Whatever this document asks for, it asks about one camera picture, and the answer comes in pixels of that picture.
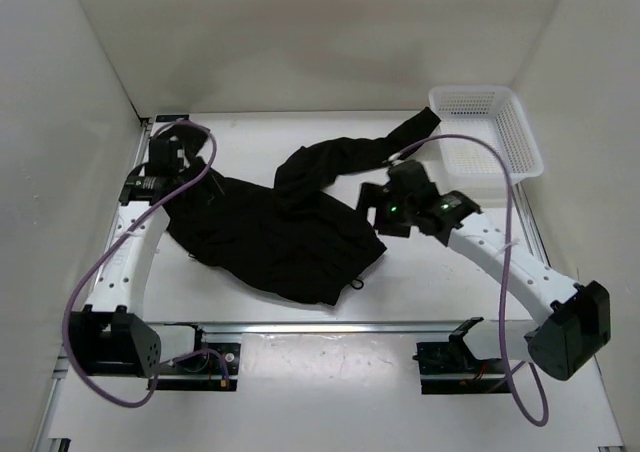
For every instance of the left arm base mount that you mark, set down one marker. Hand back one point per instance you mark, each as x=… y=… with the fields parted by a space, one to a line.
x=201 y=361

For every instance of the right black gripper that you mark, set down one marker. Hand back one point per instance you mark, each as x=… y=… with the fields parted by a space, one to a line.
x=375 y=196

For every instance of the black trousers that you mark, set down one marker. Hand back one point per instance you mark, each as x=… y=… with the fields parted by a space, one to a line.
x=292 y=239

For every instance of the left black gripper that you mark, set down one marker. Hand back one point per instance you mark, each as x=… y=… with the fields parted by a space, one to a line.
x=187 y=169

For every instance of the white plastic basket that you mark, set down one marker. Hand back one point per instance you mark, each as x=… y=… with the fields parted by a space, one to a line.
x=494 y=115

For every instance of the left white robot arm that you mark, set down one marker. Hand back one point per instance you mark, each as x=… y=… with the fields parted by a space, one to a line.
x=104 y=333

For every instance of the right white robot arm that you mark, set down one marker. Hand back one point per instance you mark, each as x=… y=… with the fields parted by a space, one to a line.
x=569 y=322

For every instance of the aluminium front rail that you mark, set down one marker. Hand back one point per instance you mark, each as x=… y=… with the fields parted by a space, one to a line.
x=332 y=327

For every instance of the dark label sticker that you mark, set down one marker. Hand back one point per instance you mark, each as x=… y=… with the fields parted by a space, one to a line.
x=168 y=118

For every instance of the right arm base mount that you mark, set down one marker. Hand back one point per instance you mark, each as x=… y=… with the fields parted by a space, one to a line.
x=448 y=367

